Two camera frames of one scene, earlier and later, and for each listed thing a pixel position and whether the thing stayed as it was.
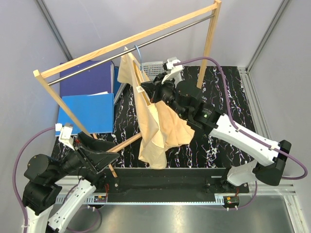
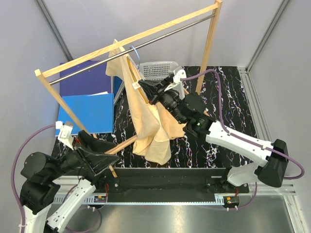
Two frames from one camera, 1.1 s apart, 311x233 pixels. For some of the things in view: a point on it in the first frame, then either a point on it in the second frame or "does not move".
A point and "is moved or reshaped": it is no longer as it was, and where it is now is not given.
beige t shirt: [162, 124] is moved or reshaped
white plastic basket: [152, 69] does not move
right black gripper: [153, 88] does not move
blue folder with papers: [95, 110] does not move
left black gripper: [96, 160] does not move
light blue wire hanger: [141, 68] is moved or reshaped
